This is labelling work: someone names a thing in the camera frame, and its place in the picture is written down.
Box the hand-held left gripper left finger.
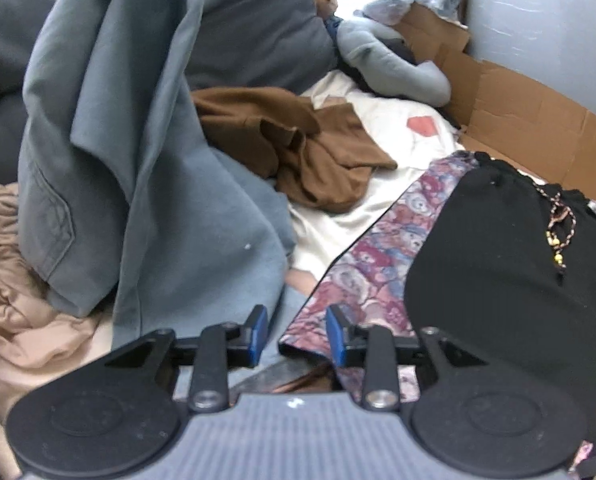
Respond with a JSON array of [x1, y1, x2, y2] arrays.
[[105, 304, 269, 412]]

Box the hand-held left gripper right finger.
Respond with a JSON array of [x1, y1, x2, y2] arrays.
[[325, 304, 489, 411]]

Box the black pants with floral lining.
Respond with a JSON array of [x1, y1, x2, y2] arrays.
[[278, 152, 596, 476]]

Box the brown garment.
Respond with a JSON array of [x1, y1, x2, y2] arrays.
[[192, 86, 399, 215]]

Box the grey-blue garment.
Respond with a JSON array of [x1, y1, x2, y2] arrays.
[[16, 0, 301, 356]]

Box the beige garment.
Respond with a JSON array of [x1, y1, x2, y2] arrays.
[[0, 167, 116, 413]]

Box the cream bear print blanket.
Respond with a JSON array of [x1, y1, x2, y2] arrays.
[[278, 69, 471, 296]]

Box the flattened cardboard sheet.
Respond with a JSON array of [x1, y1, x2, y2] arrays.
[[390, 1, 596, 206]]

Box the grey neck pillow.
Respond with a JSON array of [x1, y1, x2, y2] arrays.
[[335, 16, 453, 108]]

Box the brown teddy bear toy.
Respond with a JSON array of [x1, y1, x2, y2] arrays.
[[312, 0, 346, 38]]

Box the clear plastic bag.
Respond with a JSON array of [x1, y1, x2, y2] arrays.
[[353, 0, 416, 25]]

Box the grey plastic-wrapped panel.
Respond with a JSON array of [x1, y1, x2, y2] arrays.
[[465, 0, 596, 123]]

